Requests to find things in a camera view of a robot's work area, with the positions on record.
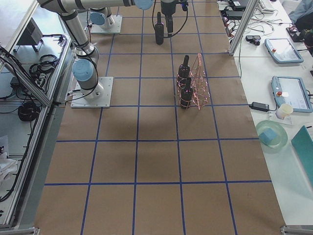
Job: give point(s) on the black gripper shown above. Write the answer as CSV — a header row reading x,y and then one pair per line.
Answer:
x,y
167,10

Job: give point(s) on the dark glass wine bottle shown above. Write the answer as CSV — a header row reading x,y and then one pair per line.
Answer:
x,y
159,30

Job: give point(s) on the dark wine bottle in rack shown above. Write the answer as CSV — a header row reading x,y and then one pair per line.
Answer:
x,y
183,73

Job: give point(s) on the blue teach pendant upper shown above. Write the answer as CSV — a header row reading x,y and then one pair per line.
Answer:
x,y
283,51

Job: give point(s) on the blue teach pendant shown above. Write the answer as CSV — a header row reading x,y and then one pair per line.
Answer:
x,y
292,91
283,51

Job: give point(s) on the small black adapter brick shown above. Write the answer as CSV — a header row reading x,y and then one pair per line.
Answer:
x,y
259,106

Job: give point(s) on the grey control box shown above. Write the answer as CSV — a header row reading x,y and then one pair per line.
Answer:
x,y
31,36

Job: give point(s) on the blue teach pendant lower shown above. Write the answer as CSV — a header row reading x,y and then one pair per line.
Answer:
x,y
292,91

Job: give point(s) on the white paper cup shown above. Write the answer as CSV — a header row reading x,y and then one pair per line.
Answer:
x,y
284,110

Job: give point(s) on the blue foam cube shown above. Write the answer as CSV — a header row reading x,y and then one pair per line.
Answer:
x,y
267,136

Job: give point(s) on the crumpled white cloth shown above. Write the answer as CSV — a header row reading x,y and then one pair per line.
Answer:
x,y
8,166

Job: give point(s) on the copper wire wine rack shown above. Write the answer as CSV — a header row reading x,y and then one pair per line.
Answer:
x,y
199,84

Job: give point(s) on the aluminium frame post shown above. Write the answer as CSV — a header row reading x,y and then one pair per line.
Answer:
x,y
247,15

